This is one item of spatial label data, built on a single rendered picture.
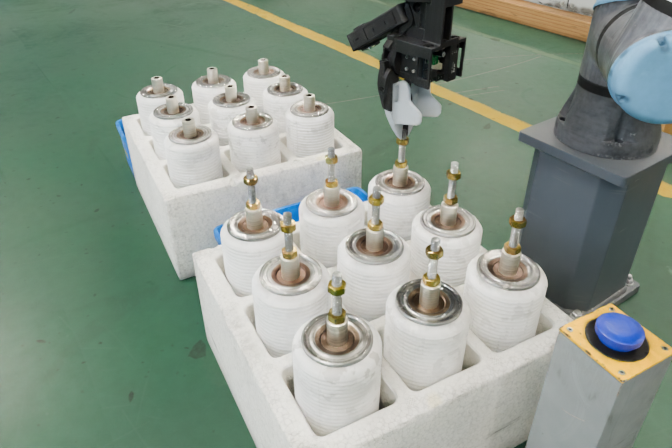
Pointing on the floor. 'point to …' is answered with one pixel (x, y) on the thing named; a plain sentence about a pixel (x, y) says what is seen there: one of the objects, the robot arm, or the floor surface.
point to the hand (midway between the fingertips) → (400, 126)
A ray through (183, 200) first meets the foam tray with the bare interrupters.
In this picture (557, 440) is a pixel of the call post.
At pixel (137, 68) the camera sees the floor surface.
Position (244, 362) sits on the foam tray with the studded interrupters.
